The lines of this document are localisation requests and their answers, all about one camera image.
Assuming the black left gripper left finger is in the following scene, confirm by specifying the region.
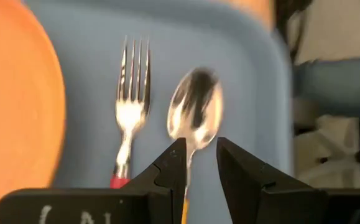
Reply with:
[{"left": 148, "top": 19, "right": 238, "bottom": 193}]
[{"left": 0, "top": 137, "right": 188, "bottom": 224}]

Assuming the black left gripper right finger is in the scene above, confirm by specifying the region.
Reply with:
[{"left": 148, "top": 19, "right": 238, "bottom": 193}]
[{"left": 216, "top": 136, "right": 360, "bottom": 224}]

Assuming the silver fork with red handle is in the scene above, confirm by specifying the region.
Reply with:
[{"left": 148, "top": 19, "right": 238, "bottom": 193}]
[{"left": 109, "top": 34, "right": 152, "bottom": 190}]

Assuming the silver spoon with yellow handle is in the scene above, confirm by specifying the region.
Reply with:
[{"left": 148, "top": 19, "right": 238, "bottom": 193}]
[{"left": 166, "top": 66, "right": 224, "bottom": 224}]

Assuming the orange plate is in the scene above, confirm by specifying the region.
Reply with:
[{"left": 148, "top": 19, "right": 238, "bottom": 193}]
[{"left": 0, "top": 0, "right": 68, "bottom": 224}]

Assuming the blue plastic tray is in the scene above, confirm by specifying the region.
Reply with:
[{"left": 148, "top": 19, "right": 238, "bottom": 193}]
[{"left": 21, "top": 0, "right": 294, "bottom": 224}]

